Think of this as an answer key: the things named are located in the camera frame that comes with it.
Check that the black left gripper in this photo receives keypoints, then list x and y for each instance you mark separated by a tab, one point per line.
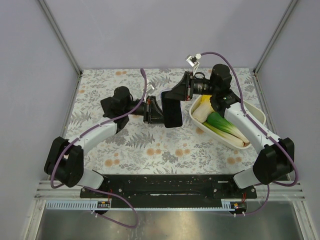
149	109

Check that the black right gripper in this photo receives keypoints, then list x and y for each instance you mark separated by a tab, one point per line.
187	85

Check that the lilac phone case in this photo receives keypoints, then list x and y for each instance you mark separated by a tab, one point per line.
172	113

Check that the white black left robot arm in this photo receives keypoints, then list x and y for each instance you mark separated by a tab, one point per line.
65	161

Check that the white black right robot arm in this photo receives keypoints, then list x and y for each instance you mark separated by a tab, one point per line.
275	155

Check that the yellow toy vegetable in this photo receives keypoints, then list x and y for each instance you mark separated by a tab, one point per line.
205	99

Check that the white toy cabbage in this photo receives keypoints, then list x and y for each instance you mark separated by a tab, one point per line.
202	112

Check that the floral tablecloth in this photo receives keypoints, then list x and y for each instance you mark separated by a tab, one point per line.
142	148

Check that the toy bok choy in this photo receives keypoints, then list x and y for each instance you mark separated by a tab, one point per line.
225	129

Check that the white oval basket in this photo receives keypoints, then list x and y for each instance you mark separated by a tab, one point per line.
193	107

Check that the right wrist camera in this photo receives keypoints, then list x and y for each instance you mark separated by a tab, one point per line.
193	61

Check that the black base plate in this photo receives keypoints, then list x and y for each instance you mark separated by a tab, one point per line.
172	191

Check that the aluminium rail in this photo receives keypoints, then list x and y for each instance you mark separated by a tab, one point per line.
45	191

